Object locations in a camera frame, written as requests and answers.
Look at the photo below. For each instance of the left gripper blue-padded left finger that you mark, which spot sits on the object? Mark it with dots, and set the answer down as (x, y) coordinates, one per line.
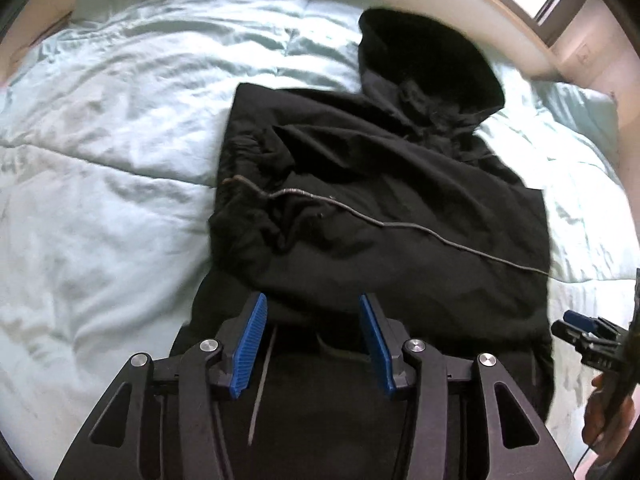
(239, 340)

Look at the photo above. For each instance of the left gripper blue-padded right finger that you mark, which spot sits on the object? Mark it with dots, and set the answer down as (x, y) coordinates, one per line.
(385, 338)

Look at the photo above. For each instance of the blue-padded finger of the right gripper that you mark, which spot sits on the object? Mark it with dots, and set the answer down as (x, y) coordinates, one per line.
(573, 327)

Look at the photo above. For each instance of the black hooded jacket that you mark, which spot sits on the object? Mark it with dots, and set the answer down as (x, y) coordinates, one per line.
(325, 196)

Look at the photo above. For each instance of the light green pillow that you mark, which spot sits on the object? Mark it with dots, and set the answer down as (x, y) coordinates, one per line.
(588, 112)

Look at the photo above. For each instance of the light green quilted comforter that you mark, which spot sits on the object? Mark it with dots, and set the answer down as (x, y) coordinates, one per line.
(111, 135)

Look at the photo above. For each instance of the white wall outlet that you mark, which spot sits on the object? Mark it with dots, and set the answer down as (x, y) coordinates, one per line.
(583, 55)

